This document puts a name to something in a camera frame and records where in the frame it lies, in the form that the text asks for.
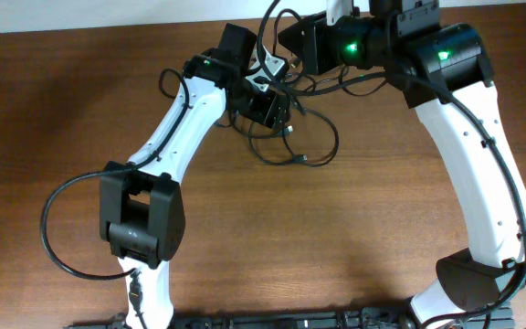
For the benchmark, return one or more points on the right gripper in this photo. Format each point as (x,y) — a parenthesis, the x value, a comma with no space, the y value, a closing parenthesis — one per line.
(315,54)

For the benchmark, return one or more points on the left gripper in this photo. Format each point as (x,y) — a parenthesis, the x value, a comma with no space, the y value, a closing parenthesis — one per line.
(270,109)

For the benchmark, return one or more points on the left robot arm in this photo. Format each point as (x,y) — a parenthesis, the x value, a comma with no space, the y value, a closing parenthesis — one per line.
(141,207)

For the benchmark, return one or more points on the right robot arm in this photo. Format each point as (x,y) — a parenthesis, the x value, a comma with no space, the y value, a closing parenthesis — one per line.
(447,79)

